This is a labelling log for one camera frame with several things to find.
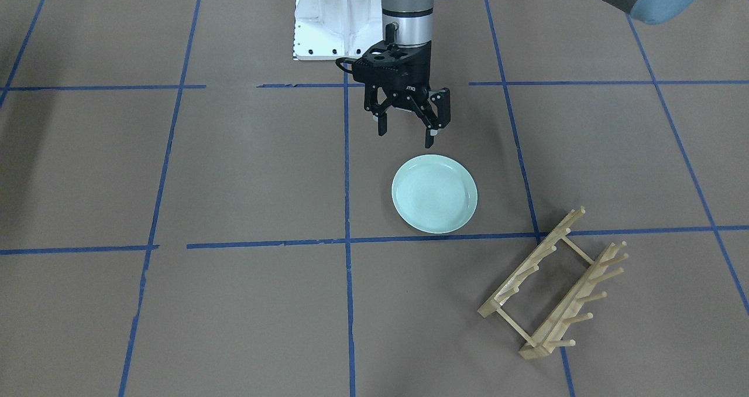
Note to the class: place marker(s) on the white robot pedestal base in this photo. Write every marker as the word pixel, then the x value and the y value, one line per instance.
pixel 330 29

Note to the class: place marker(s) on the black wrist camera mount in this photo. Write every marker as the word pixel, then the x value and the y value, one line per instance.
pixel 381 64

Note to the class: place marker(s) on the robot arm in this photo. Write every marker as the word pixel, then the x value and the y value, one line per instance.
pixel 410 23

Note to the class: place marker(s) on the wooden dish rack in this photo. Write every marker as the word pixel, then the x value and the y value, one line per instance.
pixel 547 293

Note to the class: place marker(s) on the pale green plate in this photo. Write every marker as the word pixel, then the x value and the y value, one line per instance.
pixel 434 194

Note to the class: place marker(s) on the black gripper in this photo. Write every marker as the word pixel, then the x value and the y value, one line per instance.
pixel 411 76

